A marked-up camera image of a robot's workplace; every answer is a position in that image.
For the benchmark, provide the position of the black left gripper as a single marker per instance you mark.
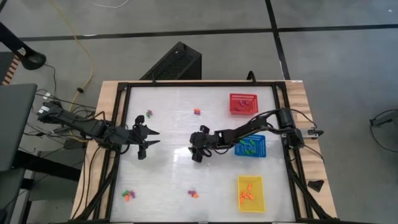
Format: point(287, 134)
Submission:
point(129, 138)

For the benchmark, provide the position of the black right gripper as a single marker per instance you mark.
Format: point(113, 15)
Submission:
point(208, 141)

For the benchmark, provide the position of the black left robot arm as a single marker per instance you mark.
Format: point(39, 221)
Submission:
point(77, 124)

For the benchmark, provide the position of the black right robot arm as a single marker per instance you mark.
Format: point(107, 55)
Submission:
point(248, 127)

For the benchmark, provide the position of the wooden table board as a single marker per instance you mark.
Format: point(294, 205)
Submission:
point(107, 99)

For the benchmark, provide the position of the red plastic basket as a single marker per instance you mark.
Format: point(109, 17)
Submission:
point(248, 110)

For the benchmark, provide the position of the blue plastic basket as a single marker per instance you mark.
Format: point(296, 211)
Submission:
point(259, 147)

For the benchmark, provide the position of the yellow plastic basket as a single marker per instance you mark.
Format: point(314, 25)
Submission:
point(256, 205)

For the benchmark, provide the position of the black computer tower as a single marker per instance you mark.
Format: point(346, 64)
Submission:
point(174, 62)

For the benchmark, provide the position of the grey desk top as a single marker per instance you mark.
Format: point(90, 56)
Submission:
point(15, 124)

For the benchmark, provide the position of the black stand base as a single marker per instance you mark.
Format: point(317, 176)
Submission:
point(28, 57)

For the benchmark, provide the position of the orange striped board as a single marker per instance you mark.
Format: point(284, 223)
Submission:
point(10, 71)

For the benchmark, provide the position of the grey floor device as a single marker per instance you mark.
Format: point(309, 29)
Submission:
point(385, 118)

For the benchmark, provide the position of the black metal table frame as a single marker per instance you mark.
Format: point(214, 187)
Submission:
point(124, 174)

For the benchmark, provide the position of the black desk frame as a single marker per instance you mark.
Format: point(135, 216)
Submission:
point(46, 168)

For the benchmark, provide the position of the black triangular bracket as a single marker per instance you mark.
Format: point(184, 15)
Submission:
point(315, 185)

